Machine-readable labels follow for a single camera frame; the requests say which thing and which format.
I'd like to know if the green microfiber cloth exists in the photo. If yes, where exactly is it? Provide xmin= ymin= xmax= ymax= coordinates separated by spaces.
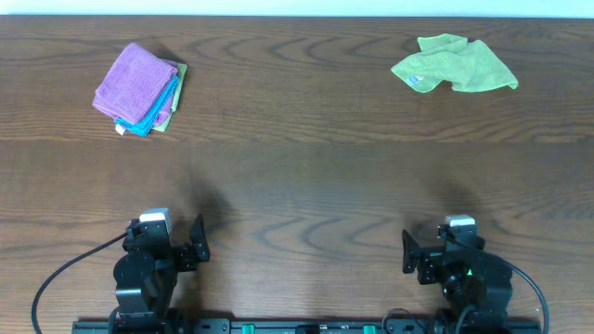
xmin=391 ymin=33 xmax=519 ymax=93

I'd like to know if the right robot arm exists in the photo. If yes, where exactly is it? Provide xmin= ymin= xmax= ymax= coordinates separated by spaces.
xmin=402 ymin=223 xmax=512 ymax=333

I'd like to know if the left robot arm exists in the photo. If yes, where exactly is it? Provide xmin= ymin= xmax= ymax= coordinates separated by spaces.
xmin=108 ymin=208 xmax=211 ymax=333

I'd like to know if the blue folded cloth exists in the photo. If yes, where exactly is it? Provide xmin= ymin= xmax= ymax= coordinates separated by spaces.
xmin=114 ymin=76 xmax=180 ymax=137

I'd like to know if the purple folded cloth lower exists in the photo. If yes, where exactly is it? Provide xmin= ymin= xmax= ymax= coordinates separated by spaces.
xmin=153 ymin=59 xmax=178 ymax=127

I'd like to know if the purple folded cloth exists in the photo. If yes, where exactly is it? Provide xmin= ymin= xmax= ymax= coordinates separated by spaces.
xmin=93 ymin=43 xmax=178 ymax=124
xmin=153 ymin=59 xmax=178 ymax=127

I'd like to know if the purple folded cloth top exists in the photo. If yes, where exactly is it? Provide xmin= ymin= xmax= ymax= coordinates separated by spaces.
xmin=93 ymin=43 xmax=178 ymax=124

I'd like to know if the green folded cloth bottom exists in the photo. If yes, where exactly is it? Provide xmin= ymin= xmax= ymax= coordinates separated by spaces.
xmin=152 ymin=63 xmax=187 ymax=132

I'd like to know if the right black cable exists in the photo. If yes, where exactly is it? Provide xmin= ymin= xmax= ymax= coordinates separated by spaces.
xmin=445 ymin=231 xmax=550 ymax=334

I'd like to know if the black cable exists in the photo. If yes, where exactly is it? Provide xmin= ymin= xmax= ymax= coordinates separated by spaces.
xmin=31 ymin=231 xmax=129 ymax=334
xmin=445 ymin=231 xmax=550 ymax=334

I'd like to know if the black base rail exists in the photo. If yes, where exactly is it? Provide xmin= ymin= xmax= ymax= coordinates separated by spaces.
xmin=71 ymin=318 xmax=541 ymax=334

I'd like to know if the left black cable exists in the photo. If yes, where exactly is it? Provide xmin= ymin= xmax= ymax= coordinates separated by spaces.
xmin=31 ymin=231 xmax=129 ymax=334

